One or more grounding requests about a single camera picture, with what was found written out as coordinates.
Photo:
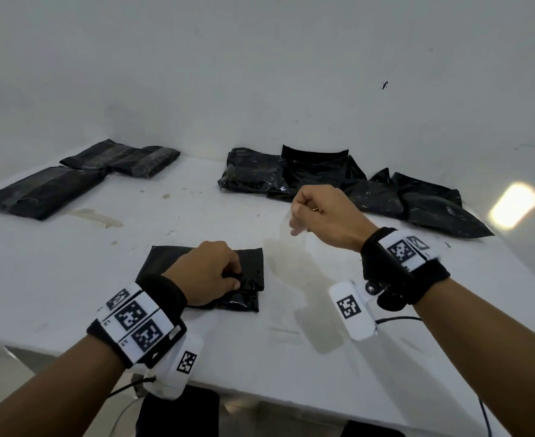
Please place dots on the glossy black plastic bag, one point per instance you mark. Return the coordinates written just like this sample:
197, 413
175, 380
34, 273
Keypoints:
251, 268

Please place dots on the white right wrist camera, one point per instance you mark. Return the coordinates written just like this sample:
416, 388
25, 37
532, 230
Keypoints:
354, 325

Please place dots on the clear tape strip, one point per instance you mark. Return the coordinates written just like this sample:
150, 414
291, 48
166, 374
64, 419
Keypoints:
292, 243

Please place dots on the person's right hand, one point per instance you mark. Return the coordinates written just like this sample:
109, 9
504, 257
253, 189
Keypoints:
335, 218

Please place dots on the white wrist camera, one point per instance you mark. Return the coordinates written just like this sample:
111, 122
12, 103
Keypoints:
354, 325
172, 382

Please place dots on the person's right forearm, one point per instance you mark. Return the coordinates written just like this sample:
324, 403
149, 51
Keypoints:
490, 350

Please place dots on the person's left hand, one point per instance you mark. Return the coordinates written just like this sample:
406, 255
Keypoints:
203, 273

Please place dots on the crinkled black plastic bag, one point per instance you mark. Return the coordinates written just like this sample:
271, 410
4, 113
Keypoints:
149, 161

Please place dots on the row of black plastic packets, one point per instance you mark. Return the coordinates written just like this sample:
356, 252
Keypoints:
363, 186

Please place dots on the person's left forearm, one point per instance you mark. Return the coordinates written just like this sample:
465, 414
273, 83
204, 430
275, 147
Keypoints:
44, 395

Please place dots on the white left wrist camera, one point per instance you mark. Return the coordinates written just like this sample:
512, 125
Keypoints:
172, 382

